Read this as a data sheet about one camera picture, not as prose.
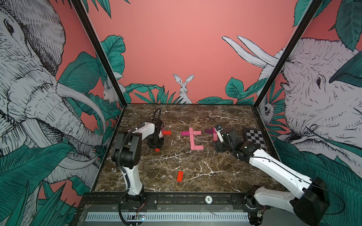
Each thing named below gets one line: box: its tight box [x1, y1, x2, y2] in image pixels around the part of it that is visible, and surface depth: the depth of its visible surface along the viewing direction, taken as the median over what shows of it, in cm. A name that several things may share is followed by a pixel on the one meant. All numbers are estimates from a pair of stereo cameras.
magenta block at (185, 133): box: [181, 131, 190, 137], surface depth 103 cm
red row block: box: [176, 170, 184, 183], surface depth 84 cm
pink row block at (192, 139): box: [189, 134, 195, 146], surface depth 100 cm
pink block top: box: [192, 130, 202, 136], surface depth 103 cm
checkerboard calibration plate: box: [243, 128, 266, 149], surface depth 100 cm
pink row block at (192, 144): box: [190, 139, 196, 151], surface depth 97 cm
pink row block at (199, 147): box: [194, 145, 205, 151], surface depth 96 cm
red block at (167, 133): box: [162, 130, 173, 136], surface depth 104 cm
